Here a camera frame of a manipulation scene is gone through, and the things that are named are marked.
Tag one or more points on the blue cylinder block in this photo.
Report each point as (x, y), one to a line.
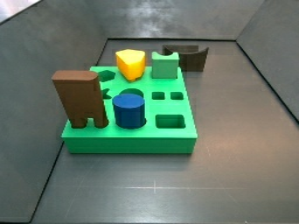
(130, 111)

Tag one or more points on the yellow rounded triangle block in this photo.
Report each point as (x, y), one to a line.
(131, 63)

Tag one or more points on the green shape sorter board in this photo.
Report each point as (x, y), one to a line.
(169, 131)

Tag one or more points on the brown two-legged block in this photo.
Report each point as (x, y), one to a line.
(82, 98)

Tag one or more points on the light green notched block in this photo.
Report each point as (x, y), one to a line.
(165, 65)

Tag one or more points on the dark brown arch block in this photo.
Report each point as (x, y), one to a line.
(193, 56)

